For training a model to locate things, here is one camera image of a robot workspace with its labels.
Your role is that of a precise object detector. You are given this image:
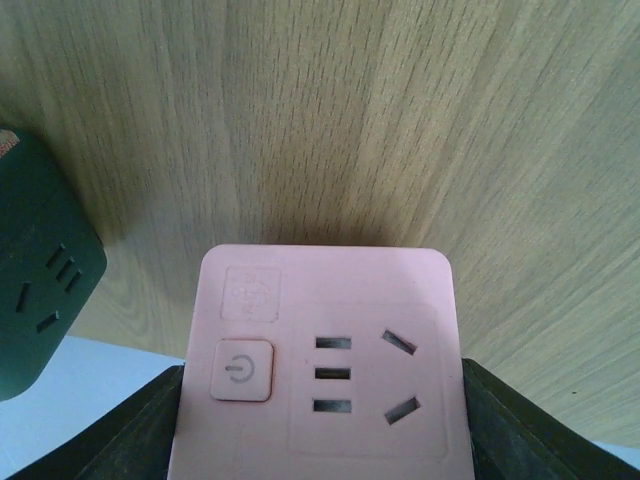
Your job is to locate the pink cube socket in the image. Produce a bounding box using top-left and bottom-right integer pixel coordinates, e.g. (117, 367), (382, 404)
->
(168, 245), (474, 479)

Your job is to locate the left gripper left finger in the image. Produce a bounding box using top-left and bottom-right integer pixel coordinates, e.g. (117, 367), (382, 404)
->
(11, 365), (184, 479)

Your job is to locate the green cube plug adapter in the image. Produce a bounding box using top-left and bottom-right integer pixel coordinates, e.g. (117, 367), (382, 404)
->
(1, 127), (107, 400)

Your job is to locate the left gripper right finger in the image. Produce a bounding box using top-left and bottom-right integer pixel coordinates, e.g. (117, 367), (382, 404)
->
(462, 358), (639, 480)

